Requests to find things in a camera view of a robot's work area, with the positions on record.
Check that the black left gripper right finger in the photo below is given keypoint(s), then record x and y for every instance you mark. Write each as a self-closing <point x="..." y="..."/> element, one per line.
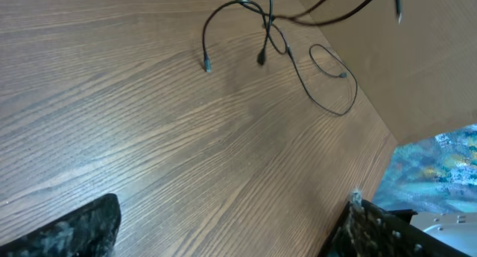
<point x="364" y="229"/>

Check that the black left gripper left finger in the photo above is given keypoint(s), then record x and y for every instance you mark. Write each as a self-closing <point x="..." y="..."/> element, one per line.
<point x="90" y="230"/>

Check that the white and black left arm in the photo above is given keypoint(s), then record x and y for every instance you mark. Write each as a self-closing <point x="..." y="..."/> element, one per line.
<point x="459" y="229"/>

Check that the colourful painted board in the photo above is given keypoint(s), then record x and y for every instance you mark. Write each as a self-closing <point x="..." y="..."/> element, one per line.
<point x="436" y="174"/>

